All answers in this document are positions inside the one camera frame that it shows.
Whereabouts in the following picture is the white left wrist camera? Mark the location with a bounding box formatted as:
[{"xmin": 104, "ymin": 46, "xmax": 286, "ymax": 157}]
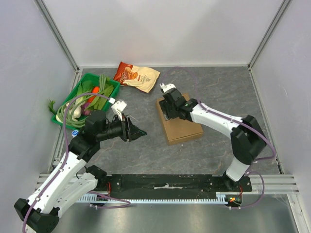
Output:
[{"xmin": 109, "ymin": 98, "xmax": 127, "ymax": 121}]

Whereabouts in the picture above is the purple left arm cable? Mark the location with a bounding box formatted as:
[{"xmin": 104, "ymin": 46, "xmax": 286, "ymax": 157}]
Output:
[{"xmin": 21, "ymin": 94, "xmax": 115, "ymax": 233}]

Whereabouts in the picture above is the clear plastic water bottle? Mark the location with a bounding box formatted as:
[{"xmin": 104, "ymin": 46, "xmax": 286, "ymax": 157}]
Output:
[{"xmin": 71, "ymin": 130, "xmax": 79, "ymax": 138}]

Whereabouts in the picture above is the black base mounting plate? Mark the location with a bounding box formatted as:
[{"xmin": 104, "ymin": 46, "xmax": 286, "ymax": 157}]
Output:
[{"xmin": 95, "ymin": 174, "xmax": 252, "ymax": 193}]

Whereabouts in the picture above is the aluminium corner post right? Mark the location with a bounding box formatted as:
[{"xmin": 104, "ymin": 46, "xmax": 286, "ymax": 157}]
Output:
[{"xmin": 247, "ymin": 0, "xmax": 292, "ymax": 71}]

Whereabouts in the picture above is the blue slotted cable duct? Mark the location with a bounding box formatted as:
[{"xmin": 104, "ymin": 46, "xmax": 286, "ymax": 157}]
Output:
[{"xmin": 76, "ymin": 194, "xmax": 228, "ymax": 204}]

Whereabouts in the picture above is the aluminium corner post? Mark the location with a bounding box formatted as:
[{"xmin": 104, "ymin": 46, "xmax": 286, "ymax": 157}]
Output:
[
  {"xmin": 34, "ymin": 0, "xmax": 80, "ymax": 72},
  {"xmin": 247, "ymin": 0, "xmax": 292, "ymax": 71}
]

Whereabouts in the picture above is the green long beans bundle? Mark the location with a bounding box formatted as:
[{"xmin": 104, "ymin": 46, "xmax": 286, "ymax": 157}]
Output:
[{"xmin": 56, "ymin": 74, "xmax": 110, "ymax": 129}]

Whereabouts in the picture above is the green plastic basket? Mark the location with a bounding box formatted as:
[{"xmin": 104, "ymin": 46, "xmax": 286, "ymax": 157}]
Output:
[{"xmin": 51, "ymin": 72, "xmax": 121, "ymax": 129}]

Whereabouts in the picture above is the purple radish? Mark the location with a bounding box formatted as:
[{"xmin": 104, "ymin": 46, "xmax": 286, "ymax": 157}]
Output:
[{"xmin": 81, "ymin": 102, "xmax": 92, "ymax": 116}]

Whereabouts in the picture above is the orange carrot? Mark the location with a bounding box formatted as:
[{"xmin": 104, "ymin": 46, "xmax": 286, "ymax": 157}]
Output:
[{"xmin": 87, "ymin": 86, "xmax": 100, "ymax": 103}]

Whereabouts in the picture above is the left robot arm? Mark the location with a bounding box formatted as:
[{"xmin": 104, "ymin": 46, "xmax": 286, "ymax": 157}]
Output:
[{"xmin": 14, "ymin": 110, "xmax": 146, "ymax": 233}]

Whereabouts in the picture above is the bok choy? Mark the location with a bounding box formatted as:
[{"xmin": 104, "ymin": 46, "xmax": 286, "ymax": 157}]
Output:
[{"xmin": 56, "ymin": 81, "xmax": 94, "ymax": 123}]

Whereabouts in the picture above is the green leafy vegetable outside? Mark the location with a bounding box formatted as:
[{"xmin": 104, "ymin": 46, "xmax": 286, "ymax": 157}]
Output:
[{"xmin": 48, "ymin": 100, "xmax": 57, "ymax": 115}]

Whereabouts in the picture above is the brown cardboard box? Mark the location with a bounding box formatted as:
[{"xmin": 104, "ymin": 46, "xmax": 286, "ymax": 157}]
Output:
[{"xmin": 155, "ymin": 98, "xmax": 204, "ymax": 146}]

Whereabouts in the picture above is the aluminium corner post left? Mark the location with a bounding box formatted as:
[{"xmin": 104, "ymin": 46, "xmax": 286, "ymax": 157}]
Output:
[{"xmin": 34, "ymin": 0, "xmax": 80, "ymax": 72}]

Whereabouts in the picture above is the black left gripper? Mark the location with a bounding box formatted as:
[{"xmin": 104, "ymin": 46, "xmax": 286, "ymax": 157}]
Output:
[{"xmin": 97, "ymin": 113, "xmax": 147, "ymax": 142}]

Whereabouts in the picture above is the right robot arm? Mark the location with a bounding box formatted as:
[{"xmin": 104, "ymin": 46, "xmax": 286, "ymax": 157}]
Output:
[{"xmin": 160, "ymin": 84, "xmax": 267, "ymax": 191}]

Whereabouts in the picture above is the cassava chips snack bag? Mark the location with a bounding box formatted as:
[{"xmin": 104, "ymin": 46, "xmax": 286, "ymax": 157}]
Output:
[{"xmin": 113, "ymin": 62, "xmax": 160, "ymax": 93}]

